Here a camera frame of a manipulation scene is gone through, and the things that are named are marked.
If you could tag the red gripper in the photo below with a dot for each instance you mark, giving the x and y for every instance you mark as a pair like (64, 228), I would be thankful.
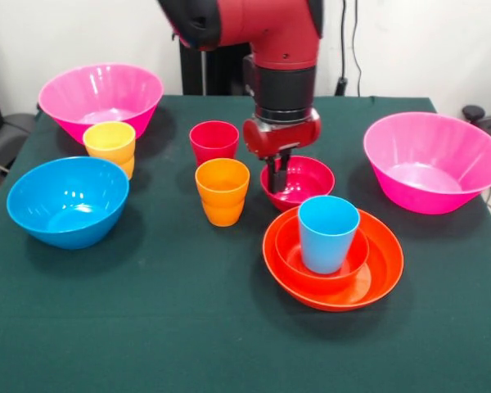
(282, 137)

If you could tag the small red plastic bowl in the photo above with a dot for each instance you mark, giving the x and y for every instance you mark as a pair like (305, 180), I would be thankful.
(311, 180)

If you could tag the orange plastic cup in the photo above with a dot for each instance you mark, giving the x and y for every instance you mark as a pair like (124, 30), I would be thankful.
(223, 196)

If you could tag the small orange plastic bowl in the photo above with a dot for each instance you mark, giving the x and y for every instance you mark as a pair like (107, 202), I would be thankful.
(288, 254)

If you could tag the blue plastic cup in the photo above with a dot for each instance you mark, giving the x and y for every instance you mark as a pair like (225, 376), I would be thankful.
(327, 241)

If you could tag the large orange plastic bowl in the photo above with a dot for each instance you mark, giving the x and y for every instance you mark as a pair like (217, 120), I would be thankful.
(386, 262)

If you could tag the large pink plastic bowl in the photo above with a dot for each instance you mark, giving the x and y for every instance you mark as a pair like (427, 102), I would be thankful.
(102, 94)
(433, 163)

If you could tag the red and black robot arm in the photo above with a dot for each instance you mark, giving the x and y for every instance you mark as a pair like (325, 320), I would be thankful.
(278, 41)

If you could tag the red plastic cup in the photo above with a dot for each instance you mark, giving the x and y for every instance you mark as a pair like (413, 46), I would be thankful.
(213, 141)

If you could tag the yellow plastic cup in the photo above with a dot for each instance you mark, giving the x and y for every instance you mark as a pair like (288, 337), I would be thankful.
(110, 143)

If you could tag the blue plastic bowl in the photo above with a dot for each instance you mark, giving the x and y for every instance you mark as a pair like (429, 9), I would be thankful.
(65, 204)

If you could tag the dark green tablecloth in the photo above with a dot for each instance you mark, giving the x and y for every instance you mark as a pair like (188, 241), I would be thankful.
(106, 348)

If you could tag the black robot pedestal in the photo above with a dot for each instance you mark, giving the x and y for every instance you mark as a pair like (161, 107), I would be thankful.
(225, 73)

